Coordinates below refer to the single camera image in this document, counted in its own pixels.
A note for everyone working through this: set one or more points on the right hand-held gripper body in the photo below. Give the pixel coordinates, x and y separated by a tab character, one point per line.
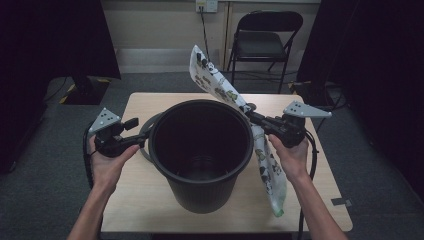
288	130

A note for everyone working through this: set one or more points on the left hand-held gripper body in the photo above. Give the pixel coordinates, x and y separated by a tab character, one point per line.
106	140

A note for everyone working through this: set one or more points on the white printed plastic trash bag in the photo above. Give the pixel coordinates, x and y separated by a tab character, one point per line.
213	80

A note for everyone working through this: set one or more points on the black plastic trash bin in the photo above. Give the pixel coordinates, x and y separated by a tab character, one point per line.
200	140

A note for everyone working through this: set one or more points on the person's left hand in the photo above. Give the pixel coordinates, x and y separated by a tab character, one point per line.
106	170

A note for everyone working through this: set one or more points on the person's right hand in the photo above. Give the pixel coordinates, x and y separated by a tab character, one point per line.
293	160

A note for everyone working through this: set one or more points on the black stand base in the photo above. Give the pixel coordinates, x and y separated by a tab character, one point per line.
85	93

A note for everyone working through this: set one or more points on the black folding chair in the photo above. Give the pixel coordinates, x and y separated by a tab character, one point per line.
263	43

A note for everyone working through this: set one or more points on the grey tape piece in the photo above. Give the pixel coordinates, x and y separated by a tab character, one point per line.
340	201

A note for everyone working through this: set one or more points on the white wall socket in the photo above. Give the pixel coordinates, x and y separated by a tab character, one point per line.
206	5

